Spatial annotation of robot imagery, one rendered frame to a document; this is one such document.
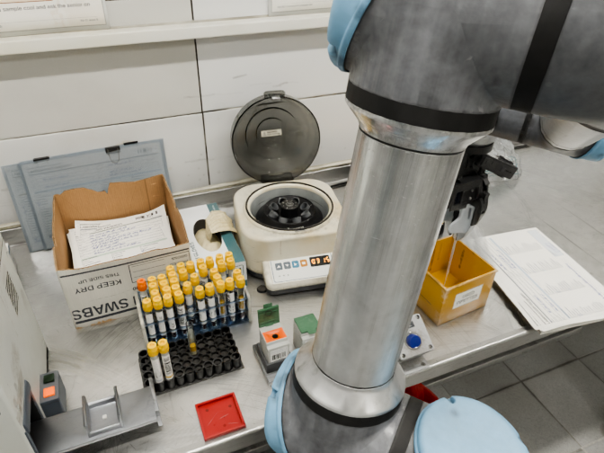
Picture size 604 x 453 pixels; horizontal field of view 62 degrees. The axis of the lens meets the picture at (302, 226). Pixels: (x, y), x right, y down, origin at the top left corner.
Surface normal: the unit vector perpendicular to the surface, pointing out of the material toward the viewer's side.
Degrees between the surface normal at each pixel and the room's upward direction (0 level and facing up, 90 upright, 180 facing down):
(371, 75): 80
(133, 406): 0
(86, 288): 89
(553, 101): 126
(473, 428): 11
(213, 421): 0
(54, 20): 94
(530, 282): 0
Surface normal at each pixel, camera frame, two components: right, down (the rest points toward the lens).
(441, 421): 0.19, -0.74
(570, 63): -0.40, 0.65
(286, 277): 0.12, -0.49
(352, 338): -0.37, 0.39
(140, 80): 0.39, 0.55
